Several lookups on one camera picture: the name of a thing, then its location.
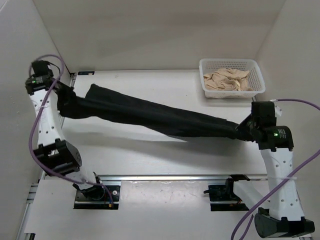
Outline black trousers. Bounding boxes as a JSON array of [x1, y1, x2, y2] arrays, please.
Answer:
[[57, 84, 238, 140]]

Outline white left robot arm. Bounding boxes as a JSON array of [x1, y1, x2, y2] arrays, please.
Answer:
[[25, 74, 105, 200]]

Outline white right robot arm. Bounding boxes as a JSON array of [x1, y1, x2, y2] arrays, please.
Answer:
[[224, 114, 315, 238]]

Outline beige trousers in basket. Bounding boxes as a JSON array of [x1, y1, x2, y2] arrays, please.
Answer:
[[203, 68, 253, 92]]

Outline white plastic basket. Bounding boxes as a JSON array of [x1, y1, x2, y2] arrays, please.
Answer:
[[199, 58, 266, 99]]

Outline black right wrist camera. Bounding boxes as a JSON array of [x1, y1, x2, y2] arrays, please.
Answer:
[[251, 101, 277, 128]]

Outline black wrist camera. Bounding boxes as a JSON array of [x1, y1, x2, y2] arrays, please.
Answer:
[[31, 60, 54, 78], [251, 101, 277, 128]]

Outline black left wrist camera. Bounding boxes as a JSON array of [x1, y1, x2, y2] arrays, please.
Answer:
[[31, 60, 54, 78]]

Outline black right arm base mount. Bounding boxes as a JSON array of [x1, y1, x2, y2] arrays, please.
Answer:
[[203, 174, 250, 212]]

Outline aluminium front frame rail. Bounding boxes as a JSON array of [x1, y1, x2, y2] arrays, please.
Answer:
[[41, 173, 271, 183]]

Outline aluminium frame rail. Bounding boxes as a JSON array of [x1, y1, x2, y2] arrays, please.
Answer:
[[41, 173, 271, 183], [251, 96, 313, 240], [19, 72, 77, 240]]

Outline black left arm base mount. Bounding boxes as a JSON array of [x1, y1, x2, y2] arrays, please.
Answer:
[[73, 184, 121, 210]]

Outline aluminium right frame rail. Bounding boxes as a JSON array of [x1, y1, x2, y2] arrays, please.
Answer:
[[251, 96, 313, 240]]

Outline aluminium left frame rail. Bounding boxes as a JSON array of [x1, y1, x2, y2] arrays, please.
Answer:
[[19, 72, 77, 240]]

